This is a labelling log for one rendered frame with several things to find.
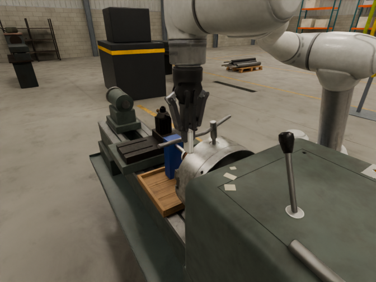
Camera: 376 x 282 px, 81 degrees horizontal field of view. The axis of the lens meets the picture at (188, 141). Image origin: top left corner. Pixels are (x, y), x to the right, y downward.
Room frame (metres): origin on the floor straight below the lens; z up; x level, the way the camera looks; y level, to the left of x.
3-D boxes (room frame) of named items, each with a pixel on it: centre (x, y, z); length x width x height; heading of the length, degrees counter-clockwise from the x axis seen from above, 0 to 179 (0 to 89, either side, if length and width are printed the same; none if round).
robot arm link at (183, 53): (0.56, 0.00, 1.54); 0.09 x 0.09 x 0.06
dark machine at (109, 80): (6.01, 1.50, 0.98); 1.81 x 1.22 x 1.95; 29
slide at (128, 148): (1.19, 0.20, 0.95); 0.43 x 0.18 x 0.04; 123
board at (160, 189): (0.91, 0.03, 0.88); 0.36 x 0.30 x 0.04; 123
